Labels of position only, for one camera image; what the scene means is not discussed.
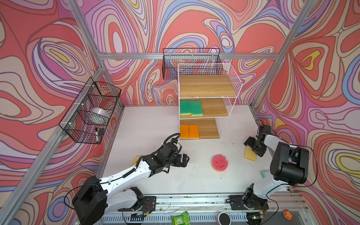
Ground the yellow sponge green back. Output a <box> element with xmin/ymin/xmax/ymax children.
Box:
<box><xmin>190</xmin><ymin>101</ymin><xmax>203</xmax><ymax>116</ymax></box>

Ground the black wire basket back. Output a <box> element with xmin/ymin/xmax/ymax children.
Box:
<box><xmin>162</xmin><ymin>46</ymin><xmax>221</xmax><ymax>80</ymax></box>

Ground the silver bowl in basket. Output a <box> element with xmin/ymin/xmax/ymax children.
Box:
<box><xmin>90</xmin><ymin>107</ymin><xmax>110</xmax><ymax>119</ymax></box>

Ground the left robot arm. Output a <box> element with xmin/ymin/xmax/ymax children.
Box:
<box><xmin>72</xmin><ymin>142</ymin><xmax>189</xmax><ymax>225</ymax></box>

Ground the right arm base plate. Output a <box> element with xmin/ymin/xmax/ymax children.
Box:
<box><xmin>226</xmin><ymin>195</ymin><xmax>269</xmax><ymax>211</ymax></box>

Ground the black wire basket left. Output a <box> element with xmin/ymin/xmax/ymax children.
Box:
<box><xmin>60</xmin><ymin>78</ymin><xmax>122</xmax><ymax>144</ymax></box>

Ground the small teal clock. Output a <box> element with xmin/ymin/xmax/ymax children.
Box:
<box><xmin>260</xmin><ymin>170</ymin><xmax>271</xmax><ymax>179</ymax></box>

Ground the round black speaker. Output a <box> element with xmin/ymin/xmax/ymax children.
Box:
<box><xmin>216</xmin><ymin>212</ymin><xmax>232</xmax><ymax>225</ymax></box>

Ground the yellow smiley sponge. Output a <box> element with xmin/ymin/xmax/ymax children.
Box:
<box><xmin>132</xmin><ymin>155</ymin><xmax>141</xmax><ymax>166</ymax></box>

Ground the pink smiley sponge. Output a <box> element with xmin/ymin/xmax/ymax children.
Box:
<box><xmin>211</xmin><ymin>154</ymin><xmax>228</xmax><ymax>172</ymax></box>

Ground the black wire basket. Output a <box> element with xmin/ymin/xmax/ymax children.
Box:
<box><xmin>60</xmin><ymin>78</ymin><xmax>122</xmax><ymax>144</ymax></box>
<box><xmin>162</xmin><ymin>46</ymin><xmax>221</xmax><ymax>80</ymax></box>

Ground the green snack packet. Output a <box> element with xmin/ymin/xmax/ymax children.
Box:
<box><xmin>171</xmin><ymin>211</ymin><xmax>191</xmax><ymax>225</ymax></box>

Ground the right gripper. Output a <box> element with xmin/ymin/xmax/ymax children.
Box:
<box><xmin>242</xmin><ymin>136</ymin><xmax>266</xmax><ymax>157</ymax></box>

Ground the white wire wooden shelf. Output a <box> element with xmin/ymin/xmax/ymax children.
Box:
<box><xmin>177</xmin><ymin>63</ymin><xmax>243</xmax><ymax>139</ymax></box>

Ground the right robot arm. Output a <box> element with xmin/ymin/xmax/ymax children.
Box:
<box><xmin>242</xmin><ymin>125</ymin><xmax>309</xmax><ymax>209</ymax></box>

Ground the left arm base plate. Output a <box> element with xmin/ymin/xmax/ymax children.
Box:
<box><xmin>122</xmin><ymin>196</ymin><xmax>157</xmax><ymax>212</ymax></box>

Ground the orange sponge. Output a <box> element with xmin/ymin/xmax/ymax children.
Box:
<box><xmin>188</xmin><ymin>125</ymin><xmax>200</xmax><ymax>139</ymax></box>
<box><xmin>180</xmin><ymin>125</ymin><xmax>189</xmax><ymax>139</ymax></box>

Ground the red round sticker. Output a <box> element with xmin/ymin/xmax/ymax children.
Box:
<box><xmin>283</xmin><ymin>209</ymin><xmax>294</xmax><ymax>221</ymax></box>

